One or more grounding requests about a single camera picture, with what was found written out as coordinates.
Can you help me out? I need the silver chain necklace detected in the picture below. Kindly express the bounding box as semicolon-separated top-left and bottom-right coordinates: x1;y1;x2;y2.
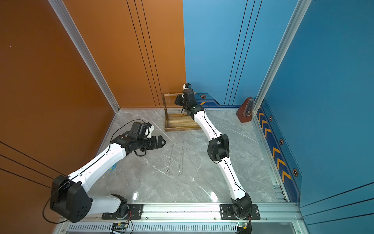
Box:
165;143;175;173

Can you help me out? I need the wooden jewelry display stand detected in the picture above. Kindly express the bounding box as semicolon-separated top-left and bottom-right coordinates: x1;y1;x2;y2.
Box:
161;93;201;132

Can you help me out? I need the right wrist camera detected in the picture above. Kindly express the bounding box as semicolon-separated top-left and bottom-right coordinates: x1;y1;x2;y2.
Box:
183;83;192;92

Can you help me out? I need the left aluminium corner post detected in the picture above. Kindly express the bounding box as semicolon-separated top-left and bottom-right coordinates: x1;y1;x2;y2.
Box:
49;0;120;113

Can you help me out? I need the left green circuit board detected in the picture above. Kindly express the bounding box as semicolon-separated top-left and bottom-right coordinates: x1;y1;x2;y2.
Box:
112;222;129;231

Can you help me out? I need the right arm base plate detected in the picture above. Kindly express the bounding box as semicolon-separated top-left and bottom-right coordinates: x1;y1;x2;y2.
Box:
219;203;261;220

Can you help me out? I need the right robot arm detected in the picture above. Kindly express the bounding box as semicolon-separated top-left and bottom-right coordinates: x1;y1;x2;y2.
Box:
174;83;253;219

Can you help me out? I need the aluminium corner post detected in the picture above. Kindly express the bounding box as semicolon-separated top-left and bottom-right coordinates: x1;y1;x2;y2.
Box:
252;0;312;115
49;0;120;113

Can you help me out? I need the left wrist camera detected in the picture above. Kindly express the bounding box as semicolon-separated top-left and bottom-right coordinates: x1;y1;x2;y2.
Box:
145;122;154;138

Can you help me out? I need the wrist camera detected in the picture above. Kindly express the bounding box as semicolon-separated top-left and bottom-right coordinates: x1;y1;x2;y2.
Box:
145;122;154;138
183;83;192;92

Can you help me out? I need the green circuit board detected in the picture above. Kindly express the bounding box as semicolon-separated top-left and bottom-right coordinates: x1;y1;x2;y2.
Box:
112;222;129;231
237;222;248;228

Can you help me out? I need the red corner block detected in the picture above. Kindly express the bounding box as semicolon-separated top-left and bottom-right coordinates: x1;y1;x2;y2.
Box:
236;97;254;123

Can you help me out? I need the right green circuit board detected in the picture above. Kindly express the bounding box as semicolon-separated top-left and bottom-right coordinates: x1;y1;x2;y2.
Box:
237;222;248;228

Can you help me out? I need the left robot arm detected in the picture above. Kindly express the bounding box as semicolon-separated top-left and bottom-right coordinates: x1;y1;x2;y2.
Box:
46;120;167;223

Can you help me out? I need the aluminium front rail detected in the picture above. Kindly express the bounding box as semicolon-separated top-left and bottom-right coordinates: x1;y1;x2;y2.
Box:
59;202;304;223

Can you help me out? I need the small blue owl toy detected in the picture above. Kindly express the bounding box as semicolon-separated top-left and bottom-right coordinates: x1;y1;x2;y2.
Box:
109;164;116;171

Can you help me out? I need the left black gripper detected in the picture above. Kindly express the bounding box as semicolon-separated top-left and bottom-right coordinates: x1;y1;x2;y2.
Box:
137;135;167;151

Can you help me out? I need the right aluminium corner post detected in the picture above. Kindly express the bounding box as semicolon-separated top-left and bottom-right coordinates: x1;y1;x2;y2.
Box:
252;0;312;115

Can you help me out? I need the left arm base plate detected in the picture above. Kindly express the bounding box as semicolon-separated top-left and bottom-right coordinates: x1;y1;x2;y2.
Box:
101;204;144;220

